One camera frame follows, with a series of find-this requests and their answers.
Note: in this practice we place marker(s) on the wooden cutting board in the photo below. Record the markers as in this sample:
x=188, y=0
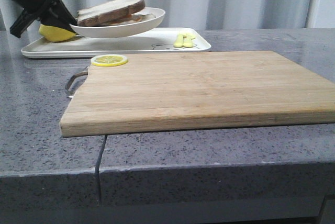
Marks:
x=200, y=90

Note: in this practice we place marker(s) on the white rectangular bear tray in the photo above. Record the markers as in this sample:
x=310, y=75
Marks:
x=155, y=40

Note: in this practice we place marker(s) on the yellow plastic fork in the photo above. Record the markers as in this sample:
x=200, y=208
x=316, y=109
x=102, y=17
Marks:
x=179, y=41

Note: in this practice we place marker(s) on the fried egg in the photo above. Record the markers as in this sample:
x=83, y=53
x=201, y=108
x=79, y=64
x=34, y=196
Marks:
x=125, y=20

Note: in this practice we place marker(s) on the lemon slice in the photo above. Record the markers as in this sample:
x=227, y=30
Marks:
x=109, y=60

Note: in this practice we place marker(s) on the white round plate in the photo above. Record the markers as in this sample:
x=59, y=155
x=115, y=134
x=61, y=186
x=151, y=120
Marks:
x=123, y=30

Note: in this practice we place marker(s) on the white bread slice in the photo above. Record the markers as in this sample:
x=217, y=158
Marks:
x=108, y=11

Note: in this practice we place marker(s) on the yellow lemon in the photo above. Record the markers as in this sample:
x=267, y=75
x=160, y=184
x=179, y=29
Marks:
x=55, y=34

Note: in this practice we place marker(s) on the metal cutting board handle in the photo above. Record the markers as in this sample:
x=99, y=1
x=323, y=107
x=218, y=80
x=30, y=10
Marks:
x=69, y=91

